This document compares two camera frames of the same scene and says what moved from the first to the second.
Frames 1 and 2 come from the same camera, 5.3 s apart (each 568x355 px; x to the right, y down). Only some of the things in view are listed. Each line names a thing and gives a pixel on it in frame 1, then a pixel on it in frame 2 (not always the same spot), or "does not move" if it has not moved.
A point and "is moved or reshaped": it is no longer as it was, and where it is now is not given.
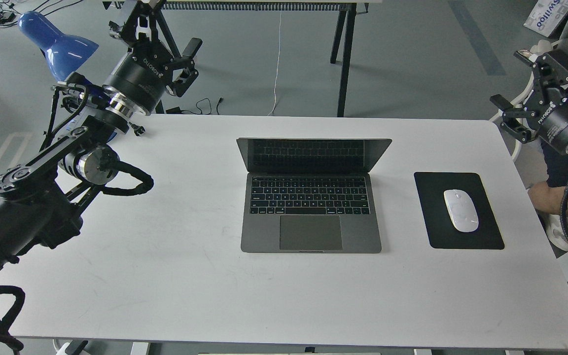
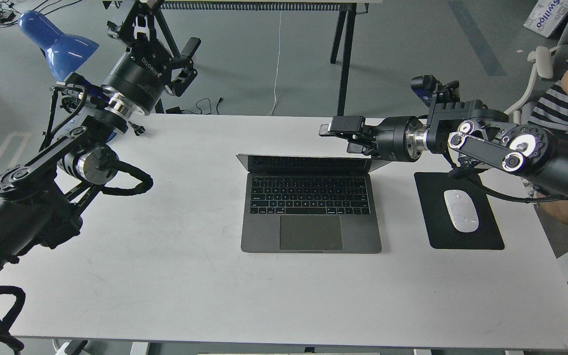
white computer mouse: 462,210 does not move
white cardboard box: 548,17 does not move
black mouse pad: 442,232 does not move
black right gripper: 557,118 to 394,139
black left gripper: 141,78 does not move
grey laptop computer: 310,195 is moved or reshaped
